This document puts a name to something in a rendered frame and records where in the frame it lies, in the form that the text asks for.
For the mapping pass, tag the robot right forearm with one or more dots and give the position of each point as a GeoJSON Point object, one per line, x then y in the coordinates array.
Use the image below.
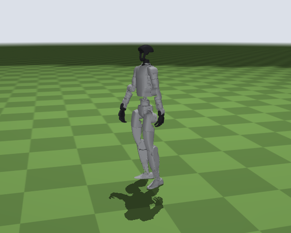
{"type": "Point", "coordinates": [126, 99]}

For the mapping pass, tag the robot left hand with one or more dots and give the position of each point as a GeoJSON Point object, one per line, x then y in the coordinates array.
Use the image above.
{"type": "Point", "coordinates": [160, 119]}

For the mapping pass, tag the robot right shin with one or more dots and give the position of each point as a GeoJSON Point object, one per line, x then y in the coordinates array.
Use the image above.
{"type": "Point", "coordinates": [143, 159]}

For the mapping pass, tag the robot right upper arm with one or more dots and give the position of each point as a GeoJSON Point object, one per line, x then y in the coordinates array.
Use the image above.
{"type": "Point", "coordinates": [132, 87]}

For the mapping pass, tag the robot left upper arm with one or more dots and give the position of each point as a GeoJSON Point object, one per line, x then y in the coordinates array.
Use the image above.
{"type": "Point", "coordinates": [153, 73]}

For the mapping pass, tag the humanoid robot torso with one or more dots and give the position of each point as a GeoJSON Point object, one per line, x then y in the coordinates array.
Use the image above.
{"type": "Point", "coordinates": [143, 88]}

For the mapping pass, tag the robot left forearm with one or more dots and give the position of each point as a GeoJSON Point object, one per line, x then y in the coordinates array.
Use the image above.
{"type": "Point", "coordinates": [158, 101]}

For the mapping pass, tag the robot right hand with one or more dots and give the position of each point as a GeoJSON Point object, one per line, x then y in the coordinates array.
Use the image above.
{"type": "Point", "coordinates": [121, 113]}

